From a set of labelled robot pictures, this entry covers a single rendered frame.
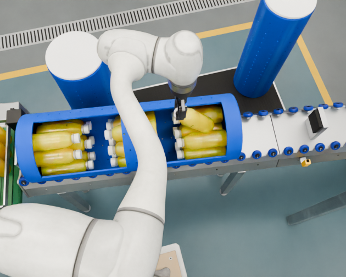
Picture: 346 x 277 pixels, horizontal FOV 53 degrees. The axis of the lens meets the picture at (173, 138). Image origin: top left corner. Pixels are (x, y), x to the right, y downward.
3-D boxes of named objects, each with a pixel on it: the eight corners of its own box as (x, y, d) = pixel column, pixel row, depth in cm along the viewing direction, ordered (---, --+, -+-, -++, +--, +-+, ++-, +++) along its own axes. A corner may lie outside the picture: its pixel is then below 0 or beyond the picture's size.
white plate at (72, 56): (97, 26, 173) (98, 27, 174) (42, 36, 170) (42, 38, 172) (107, 72, 164) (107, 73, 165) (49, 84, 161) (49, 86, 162)
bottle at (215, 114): (223, 118, 144) (178, 124, 143) (221, 125, 151) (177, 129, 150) (221, 103, 147) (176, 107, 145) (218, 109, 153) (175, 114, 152)
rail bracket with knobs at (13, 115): (29, 133, 167) (21, 125, 157) (14, 135, 167) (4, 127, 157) (29, 115, 170) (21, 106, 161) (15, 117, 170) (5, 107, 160)
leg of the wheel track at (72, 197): (90, 211, 243) (67, 193, 184) (82, 212, 243) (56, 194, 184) (90, 203, 245) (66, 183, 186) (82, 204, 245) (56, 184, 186)
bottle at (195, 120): (197, 121, 147) (170, 109, 132) (211, 114, 144) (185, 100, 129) (202, 137, 144) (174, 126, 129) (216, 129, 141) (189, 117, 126)
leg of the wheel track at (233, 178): (228, 195, 249) (247, 172, 190) (220, 195, 249) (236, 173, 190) (226, 187, 251) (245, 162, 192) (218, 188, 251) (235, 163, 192)
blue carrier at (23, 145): (233, 165, 159) (247, 148, 132) (39, 188, 153) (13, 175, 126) (223, 108, 167) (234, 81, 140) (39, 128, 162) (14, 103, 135)
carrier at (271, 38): (259, 104, 258) (276, 77, 267) (302, 28, 177) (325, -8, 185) (226, 86, 264) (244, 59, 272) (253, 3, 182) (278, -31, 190)
